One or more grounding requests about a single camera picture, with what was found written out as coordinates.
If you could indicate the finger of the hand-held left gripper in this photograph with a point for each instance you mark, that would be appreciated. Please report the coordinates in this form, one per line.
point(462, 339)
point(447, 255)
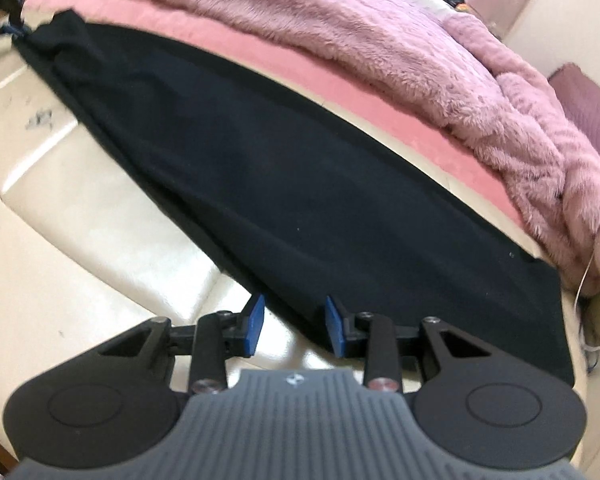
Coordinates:
point(16, 22)

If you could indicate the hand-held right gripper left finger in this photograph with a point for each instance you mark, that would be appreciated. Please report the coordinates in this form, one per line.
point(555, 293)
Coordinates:
point(256, 325)

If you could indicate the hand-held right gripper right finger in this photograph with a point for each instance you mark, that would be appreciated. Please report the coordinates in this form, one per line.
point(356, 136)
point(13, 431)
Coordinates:
point(333, 327)

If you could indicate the black pants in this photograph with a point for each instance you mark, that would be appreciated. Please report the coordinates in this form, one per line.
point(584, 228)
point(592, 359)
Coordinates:
point(290, 185)

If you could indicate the pink bed sheet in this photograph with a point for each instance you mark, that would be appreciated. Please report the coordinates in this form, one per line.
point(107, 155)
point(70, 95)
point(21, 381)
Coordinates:
point(300, 72)

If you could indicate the pink fluffy blanket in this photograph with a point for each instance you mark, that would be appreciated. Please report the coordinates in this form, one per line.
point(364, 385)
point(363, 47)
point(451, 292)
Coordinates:
point(380, 45)

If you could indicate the purple pillow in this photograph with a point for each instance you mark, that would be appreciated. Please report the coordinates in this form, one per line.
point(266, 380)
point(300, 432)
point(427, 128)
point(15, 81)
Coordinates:
point(592, 105)

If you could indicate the orange toy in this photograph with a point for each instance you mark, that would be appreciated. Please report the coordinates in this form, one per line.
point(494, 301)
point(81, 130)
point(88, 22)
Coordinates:
point(464, 6)

